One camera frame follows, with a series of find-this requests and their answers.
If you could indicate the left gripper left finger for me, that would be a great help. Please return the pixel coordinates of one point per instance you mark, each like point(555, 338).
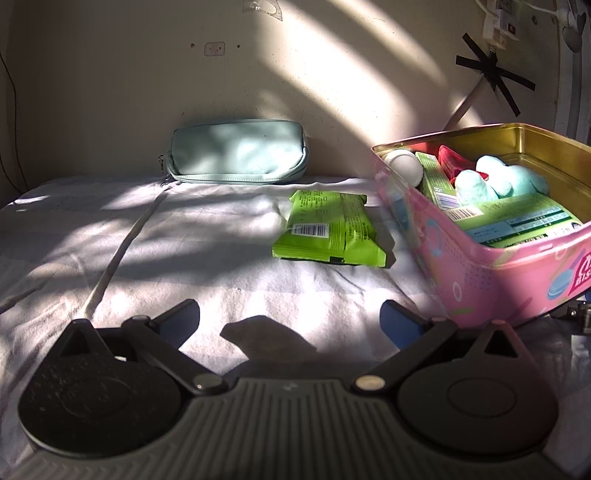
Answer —
point(157, 341)

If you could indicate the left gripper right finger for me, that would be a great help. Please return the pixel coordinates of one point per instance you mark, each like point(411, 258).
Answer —
point(417, 338)

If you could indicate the green wet wipes pack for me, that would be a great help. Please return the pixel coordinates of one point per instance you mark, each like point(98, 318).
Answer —
point(329, 227)

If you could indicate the pink biscuit tin box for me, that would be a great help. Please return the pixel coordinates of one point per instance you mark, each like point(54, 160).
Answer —
point(477, 283)

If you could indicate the white orange pill bottle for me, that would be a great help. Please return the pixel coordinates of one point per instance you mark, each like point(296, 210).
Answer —
point(407, 165)

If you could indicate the mint green zipper pouch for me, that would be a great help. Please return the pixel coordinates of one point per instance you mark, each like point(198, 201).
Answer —
point(250, 151)

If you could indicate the green Crest toothpaste box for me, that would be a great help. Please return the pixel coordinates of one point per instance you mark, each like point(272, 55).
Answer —
point(437, 187)

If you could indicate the red small packet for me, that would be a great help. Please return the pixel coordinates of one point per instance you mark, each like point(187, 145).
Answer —
point(453, 164)

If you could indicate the white bed sheet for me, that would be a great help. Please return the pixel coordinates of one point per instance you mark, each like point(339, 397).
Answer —
point(500, 401)

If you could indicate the green flat package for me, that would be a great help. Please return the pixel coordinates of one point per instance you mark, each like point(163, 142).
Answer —
point(514, 220)

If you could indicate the mint plush toy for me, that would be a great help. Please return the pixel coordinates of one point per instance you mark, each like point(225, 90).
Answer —
point(492, 179)

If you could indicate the black tape cross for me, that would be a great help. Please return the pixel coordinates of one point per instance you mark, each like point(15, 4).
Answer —
point(487, 65)

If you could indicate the white power strip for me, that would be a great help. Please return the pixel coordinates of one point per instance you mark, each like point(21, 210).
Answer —
point(501, 20)

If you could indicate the small wall sticker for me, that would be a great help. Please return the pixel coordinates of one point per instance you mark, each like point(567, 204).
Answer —
point(214, 49)

